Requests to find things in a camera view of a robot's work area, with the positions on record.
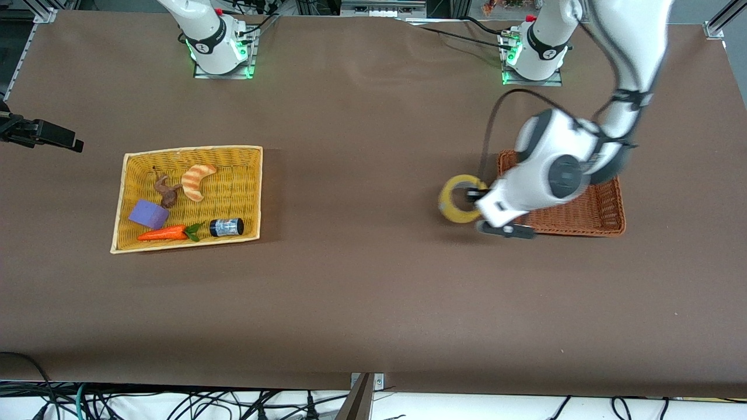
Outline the yellow clear tape roll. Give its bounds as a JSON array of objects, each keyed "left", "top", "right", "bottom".
[{"left": 439, "top": 174, "right": 489, "bottom": 224}]

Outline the brown woven basket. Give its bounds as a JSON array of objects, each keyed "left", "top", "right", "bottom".
[{"left": 496, "top": 149, "right": 627, "bottom": 237}]

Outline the purple block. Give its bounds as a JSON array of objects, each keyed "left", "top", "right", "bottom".
[{"left": 128, "top": 199, "right": 170, "bottom": 230}]

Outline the brown toy figure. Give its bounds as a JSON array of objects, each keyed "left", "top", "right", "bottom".
[{"left": 153, "top": 166, "right": 183, "bottom": 209}]

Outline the orange toy carrot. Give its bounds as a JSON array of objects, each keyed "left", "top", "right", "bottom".
[{"left": 137, "top": 222, "right": 205, "bottom": 243}]

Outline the toy croissant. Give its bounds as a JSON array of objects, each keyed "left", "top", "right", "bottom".
[{"left": 181, "top": 164, "right": 217, "bottom": 202}]

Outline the yellow woven basket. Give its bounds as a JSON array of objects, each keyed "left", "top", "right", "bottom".
[{"left": 110, "top": 145, "right": 264, "bottom": 255}]

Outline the small black bottle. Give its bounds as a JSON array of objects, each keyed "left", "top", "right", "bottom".
[{"left": 209, "top": 218, "right": 245, "bottom": 238}]

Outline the grey metal box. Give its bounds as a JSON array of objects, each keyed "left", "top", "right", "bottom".
[{"left": 340, "top": 0, "right": 428, "bottom": 18}]

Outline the aluminium frame rail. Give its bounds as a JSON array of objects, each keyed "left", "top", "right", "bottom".
[{"left": 7, "top": 20, "right": 40, "bottom": 97}]

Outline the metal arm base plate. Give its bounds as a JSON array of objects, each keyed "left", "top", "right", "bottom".
[
  {"left": 500, "top": 29, "right": 564, "bottom": 87},
  {"left": 193, "top": 24, "right": 258, "bottom": 79}
]

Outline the black cable on table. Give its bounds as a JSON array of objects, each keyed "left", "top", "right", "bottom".
[
  {"left": 416, "top": 24, "right": 511, "bottom": 47},
  {"left": 458, "top": 16, "right": 517, "bottom": 36}
]

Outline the black floor cable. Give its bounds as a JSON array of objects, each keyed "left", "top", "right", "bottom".
[{"left": 0, "top": 351, "right": 62, "bottom": 420}]

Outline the metal mount post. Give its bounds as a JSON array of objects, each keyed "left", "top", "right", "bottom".
[{"left": 335, "top": 372, "right": 386, "bottom": 420}]

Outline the black base cable bundle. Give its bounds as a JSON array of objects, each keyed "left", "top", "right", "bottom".
[{"left": 233, "top": 0, "right": 282, "bottom": 37}]

